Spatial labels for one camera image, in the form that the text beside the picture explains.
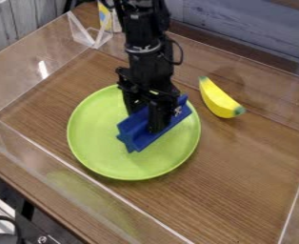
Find white yellow can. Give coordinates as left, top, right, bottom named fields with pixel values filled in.
left=97, top=0, right=122, bottom=33

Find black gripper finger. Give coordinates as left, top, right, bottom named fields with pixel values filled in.
left=149, top=101, right=176, bottom=133
left=121, top=86, right=148, bottom=114

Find green round plate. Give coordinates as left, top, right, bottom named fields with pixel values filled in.
left=68, top=86, right=201, bottom=181

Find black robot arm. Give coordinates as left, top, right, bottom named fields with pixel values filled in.
left=101, top=0, right=184, bottom=133

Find blue block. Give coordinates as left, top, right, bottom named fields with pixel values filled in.
left=117, top=94, right=193, bottom=153

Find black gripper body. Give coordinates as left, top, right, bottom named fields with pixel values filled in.
left=116, top=51, right=181, bottom=104

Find yellow toy banana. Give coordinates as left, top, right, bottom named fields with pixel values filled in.
left=200, top=76, right=245, bottom=118

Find black cable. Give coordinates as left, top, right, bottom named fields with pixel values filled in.
left=0, top=214, right=29, bottom=244

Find clear acrylic enclosure wall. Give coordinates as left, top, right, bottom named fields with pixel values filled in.
left=0, top=10, right=192, bottom=244

